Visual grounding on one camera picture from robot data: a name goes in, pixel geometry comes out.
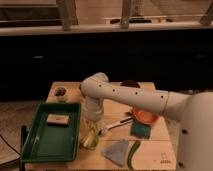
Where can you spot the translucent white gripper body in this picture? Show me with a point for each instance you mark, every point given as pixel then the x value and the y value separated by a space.
pixel 90 128

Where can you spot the yellow banana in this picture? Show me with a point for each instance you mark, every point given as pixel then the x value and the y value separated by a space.
pixel 90 140

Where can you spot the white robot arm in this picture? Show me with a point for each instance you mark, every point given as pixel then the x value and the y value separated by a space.
pixel 194 112

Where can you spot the green plastic cup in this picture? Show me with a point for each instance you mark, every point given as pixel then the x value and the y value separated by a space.
pixel 96 144

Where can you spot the white cup with dark contents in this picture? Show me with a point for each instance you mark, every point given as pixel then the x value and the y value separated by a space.
pixel 60 94

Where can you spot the tan sponge block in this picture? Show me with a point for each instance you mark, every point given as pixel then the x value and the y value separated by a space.
pixel 57 119

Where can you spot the blue-grey folded cloth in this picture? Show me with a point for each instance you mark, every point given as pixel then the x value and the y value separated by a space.
pixel 116 152

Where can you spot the dark brown bowl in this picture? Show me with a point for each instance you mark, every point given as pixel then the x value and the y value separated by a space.
pixel 130 83

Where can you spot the teal green sponge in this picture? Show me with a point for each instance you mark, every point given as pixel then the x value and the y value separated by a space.
pixel 140 130

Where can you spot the green chili pepper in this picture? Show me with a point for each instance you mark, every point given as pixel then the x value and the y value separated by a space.
pixel 131 153

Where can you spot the orange bowl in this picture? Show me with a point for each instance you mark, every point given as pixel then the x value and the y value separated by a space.
pixel 144 116

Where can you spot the green plastic tray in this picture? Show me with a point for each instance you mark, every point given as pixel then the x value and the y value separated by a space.
pixel 50 142

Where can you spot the white-handled black brush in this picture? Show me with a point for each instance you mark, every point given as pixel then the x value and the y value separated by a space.
pixel 116 124

